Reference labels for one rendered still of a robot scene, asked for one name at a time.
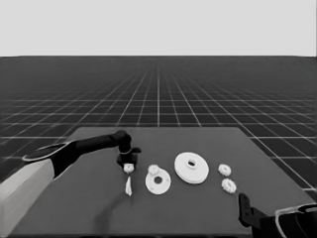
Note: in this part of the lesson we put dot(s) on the white round carrier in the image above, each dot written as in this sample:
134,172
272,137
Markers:
163,188

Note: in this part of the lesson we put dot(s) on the small white T-shaped piece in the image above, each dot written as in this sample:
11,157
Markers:
128,188

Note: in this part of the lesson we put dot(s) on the large thick white disc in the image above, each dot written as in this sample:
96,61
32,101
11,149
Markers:
198,173

